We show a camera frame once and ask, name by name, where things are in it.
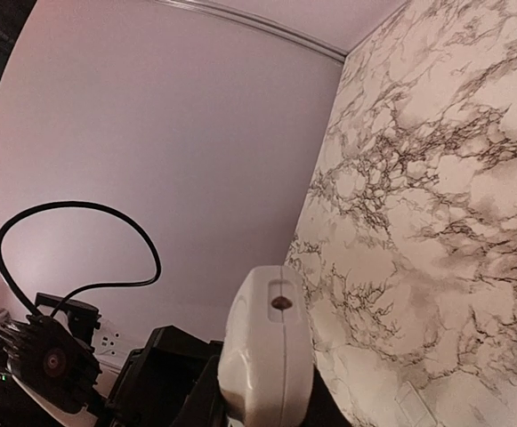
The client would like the white remote control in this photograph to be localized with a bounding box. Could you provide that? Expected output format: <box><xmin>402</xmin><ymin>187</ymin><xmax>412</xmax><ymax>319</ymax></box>
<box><xmin>218</xmin><ymin>266</ymin><xmax>314</xmax><ymax>426</ymax></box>

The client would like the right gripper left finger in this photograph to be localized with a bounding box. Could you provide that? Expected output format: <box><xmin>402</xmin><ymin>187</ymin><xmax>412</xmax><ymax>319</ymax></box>
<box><xmin>182</xmin><ymin>356</ymin><xmax>227</xmax><ymax>427</ymax></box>

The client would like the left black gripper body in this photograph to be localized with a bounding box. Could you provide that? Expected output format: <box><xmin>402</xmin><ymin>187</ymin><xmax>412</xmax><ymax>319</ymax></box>
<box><xmin>104</xmin><ymin>326</ymin><xmax>223</xmax><ymax>426</ymax></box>

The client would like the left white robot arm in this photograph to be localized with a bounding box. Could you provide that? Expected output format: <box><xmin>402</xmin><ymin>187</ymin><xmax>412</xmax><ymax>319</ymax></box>
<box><xmin>0</xmin><ymin>317</ymin><xmax>228</xmax><ymax>426</ymax></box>

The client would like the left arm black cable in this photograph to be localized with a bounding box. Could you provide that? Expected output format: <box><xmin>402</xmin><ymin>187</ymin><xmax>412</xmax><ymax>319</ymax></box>
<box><xmin>0</xmin><ymin>200</ymin><xmax>160</xmax><ymax>319</ymax></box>

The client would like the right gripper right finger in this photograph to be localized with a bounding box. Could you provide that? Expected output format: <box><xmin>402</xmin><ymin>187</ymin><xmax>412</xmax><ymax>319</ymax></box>
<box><xmin>302</xmin><ymin>367</ymin><xmax>351</xmax><ymax>427</ymax></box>

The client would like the left aluminium corner post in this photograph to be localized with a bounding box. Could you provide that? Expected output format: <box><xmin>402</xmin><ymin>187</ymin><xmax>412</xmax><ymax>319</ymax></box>
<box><xmin>158</xmin><ymin>0</ymin><xmax>348</xmax><ymax>63</ymax></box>

